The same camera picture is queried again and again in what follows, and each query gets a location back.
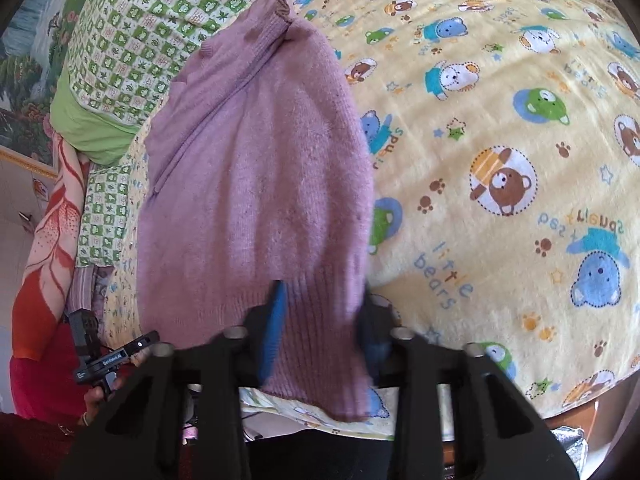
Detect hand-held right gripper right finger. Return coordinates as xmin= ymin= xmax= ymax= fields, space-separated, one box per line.
xmin=357 ymin=290 xmax=581 ymax=480

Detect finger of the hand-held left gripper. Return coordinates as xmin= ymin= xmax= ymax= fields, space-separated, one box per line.
xmin=131 ymin=331 xmax=162 ymax=359

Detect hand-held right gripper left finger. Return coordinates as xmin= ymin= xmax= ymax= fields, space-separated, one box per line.
xmin=59 ymin=280 xmax=288 ymax=480

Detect purple knit sweater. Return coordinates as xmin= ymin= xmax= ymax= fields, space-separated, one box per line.
xmin=136 ymin=0 xmax=377 ymax=423

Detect person's left forearm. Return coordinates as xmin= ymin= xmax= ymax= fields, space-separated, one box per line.
xmin=0 ymin=407 xmax=88 ymax=480

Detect person's left hand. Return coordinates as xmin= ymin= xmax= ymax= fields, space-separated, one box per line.
xmin=81 ymin=346 xmax=152 ymax=427

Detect red cloth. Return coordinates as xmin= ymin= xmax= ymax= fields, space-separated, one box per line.
xmin=10 ymin=320 xmax=101 ymax=416

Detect purple striped cloth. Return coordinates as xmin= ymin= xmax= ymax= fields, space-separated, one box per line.
xmin=67 ymin=265 xmax=118 ymax=311

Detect orange red floral blanket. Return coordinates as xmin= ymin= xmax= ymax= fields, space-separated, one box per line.
xmin=10 ymin=137 xmax=93 ymax=361

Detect person's black pants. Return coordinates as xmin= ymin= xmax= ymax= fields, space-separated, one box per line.
xmin=245 ymin=427 xmax=396 ymax=480

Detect green checkered pillow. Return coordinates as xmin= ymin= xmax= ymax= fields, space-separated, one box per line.
xmin=75 ymin=150 xmax=151 ymax=268

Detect silver foil wrap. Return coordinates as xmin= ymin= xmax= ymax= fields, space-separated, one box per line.
xmin=550 ymin=425 xmax=593 ymax=476

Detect plain light green cloth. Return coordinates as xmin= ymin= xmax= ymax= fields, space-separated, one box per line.
xmin=50 ymin=67 xmax=146 ymax=166

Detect yellow bear-print bed sheet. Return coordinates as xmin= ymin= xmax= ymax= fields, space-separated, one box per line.
xmin=97 ymin=0 xmax=640 ymax=441

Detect framed landscape painting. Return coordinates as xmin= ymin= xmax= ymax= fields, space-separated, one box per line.
xmin=0 ymin=0 xmax=108 ymax=178

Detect green checkered quilt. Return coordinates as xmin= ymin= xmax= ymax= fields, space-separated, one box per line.
xmin=65 ymin=0 xmax=301 ymax=128

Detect wooden bed frame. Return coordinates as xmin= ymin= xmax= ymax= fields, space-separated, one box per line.
xmin=540 ymin=385 xmax=621 ymax=441

